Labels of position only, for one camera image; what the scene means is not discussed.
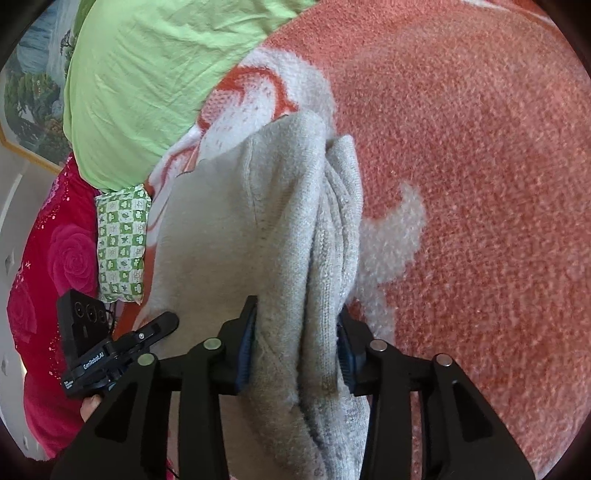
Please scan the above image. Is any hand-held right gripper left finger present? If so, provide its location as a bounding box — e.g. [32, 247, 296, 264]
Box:
[50, 295, 259, 480]

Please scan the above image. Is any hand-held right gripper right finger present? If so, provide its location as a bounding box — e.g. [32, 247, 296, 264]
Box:
[336, 309, 536, 480]

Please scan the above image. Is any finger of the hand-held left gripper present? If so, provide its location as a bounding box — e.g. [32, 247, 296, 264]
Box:
[113, 311, 180, 358]

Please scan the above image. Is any grey knitted sweater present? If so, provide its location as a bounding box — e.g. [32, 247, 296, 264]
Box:
[141, 111, 372, 480]

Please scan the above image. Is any person's left hand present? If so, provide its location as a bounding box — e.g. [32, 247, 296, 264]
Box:
[79, 394, 105, 423]

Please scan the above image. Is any red floral quilt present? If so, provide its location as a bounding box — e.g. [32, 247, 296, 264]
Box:
[7, 154, 122, 462]

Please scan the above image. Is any green checkered small pillow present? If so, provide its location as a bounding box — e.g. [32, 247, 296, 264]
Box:
[95, 184, 153, 304]

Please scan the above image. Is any orange and white blanket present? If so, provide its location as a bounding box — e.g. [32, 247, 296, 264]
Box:
[117, 0, 591, 480]

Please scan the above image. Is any light green quilt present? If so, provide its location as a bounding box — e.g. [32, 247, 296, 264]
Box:
[61, 0, 319, 193]

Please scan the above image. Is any landscape wall painting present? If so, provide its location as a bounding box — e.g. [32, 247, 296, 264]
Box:
[0, 0, 88, 174]

